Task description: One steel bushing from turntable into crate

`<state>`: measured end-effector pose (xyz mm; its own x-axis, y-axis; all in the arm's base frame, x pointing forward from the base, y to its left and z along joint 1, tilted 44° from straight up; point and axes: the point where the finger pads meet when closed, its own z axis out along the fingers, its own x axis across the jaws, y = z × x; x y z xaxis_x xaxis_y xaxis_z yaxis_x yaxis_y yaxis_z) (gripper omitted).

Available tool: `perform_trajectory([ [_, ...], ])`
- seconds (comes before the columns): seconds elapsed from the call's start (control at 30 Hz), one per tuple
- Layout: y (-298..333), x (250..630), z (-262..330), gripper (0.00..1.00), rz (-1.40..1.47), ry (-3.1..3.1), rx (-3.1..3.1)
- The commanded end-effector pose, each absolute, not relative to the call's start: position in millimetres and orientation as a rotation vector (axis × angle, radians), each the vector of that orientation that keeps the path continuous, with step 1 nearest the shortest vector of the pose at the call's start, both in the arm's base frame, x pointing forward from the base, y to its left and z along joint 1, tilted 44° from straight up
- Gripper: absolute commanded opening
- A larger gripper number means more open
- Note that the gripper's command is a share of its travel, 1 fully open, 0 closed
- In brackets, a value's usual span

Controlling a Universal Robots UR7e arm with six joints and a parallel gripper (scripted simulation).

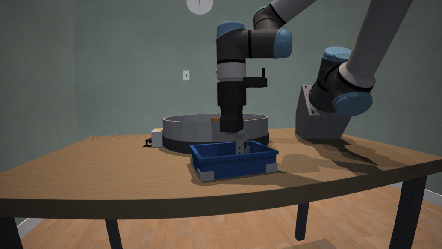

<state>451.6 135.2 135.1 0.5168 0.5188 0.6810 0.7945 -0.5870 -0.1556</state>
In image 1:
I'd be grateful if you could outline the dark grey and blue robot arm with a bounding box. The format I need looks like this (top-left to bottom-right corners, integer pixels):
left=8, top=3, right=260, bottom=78
left=216, top=0, right=413, bottom=116

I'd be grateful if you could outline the blue open crate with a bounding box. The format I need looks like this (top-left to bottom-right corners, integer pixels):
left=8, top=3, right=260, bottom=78
left=189, top=140, right=279, bottom=181

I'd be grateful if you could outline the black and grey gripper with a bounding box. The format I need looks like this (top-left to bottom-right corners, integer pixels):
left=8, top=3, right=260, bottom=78
left=215, top=62, right=267, bottom=154

